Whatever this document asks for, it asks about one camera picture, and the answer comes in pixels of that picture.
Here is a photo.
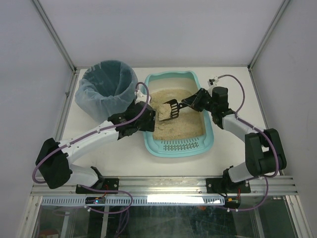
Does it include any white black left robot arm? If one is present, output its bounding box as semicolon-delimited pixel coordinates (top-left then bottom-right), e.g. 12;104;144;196
35;102;156;190

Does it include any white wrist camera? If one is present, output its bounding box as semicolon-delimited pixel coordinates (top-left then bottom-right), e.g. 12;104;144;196
208;76;220;87
135;90;147;98

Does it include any black trash bin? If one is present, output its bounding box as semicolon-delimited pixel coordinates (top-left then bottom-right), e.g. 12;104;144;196
80;60;138;101

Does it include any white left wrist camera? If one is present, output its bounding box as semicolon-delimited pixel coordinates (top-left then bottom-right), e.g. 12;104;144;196
135;90;147;98

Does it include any teal litter box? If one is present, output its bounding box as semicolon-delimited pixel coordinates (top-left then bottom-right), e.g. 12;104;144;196
143;71;214;158

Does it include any white slotted cable duct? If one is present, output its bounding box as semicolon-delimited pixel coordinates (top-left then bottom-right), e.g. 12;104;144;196
42;194;225;207

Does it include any black litter scoop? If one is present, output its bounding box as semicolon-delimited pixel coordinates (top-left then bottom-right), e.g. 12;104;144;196
157;99;187;121

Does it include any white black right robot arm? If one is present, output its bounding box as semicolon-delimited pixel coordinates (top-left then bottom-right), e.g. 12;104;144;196
181;87;287;183

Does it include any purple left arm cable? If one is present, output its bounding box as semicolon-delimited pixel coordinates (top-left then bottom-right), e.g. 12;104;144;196
32;82;151;184

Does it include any beige cat litter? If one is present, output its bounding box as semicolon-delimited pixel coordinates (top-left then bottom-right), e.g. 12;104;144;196
151;88;205;140

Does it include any beige litter clump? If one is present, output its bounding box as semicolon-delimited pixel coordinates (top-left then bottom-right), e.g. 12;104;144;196
158;104;171;121

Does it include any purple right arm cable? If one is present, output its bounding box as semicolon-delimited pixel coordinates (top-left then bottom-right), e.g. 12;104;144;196
217;73;283;212

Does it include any translucent blue bin liner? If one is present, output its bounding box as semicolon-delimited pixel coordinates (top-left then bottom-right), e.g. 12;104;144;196
74;60;139;122

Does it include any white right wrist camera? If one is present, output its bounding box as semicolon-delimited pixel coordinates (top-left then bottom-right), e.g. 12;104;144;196
208;76;220;87

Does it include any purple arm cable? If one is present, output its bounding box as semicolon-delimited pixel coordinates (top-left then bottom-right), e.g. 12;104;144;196
217;73;283;212
32;82;151;184

